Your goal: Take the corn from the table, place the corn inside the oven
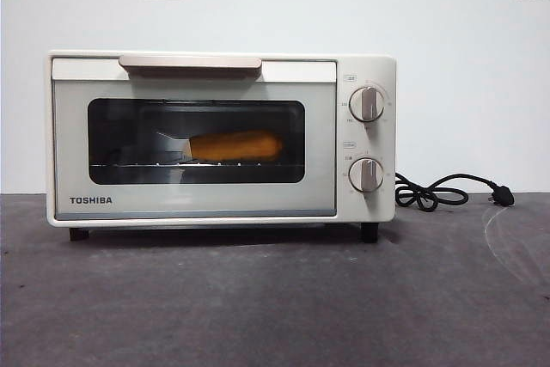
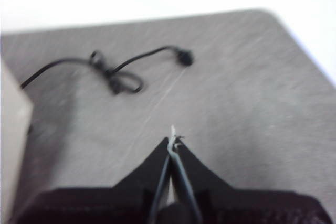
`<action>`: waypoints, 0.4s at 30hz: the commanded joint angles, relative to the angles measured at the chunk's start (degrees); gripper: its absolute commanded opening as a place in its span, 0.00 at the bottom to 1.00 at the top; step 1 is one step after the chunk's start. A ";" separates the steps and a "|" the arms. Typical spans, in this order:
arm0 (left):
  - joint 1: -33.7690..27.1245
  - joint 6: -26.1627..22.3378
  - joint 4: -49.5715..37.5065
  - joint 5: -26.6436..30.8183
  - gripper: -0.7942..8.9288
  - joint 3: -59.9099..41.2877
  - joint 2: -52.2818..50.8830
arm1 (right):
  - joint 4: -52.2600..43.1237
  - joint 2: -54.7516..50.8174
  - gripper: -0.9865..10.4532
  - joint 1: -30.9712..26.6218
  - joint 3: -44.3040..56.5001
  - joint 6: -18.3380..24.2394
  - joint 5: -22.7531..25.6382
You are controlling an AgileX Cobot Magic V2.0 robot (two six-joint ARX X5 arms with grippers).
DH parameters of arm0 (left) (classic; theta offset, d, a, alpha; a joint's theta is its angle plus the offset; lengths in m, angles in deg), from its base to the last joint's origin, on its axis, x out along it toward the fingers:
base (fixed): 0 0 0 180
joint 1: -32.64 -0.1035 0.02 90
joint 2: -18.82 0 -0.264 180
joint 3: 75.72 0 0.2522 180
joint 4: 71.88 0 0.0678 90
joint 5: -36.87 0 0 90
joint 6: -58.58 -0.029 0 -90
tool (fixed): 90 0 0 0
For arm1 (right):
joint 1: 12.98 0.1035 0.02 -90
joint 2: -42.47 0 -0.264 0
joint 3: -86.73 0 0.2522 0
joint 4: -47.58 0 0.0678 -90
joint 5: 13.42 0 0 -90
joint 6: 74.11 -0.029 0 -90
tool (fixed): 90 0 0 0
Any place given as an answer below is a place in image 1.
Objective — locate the white oven knob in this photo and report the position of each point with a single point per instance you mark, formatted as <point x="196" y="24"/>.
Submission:
<point x="366" y="104"/>
<point x="366" y="175"/>

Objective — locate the yellow corn cob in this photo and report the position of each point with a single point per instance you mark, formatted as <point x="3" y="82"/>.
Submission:
<point x="236" y="146"/>

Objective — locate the white Toshiba toaster oven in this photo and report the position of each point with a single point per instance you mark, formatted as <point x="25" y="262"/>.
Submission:
<point x="369" y="70"/>

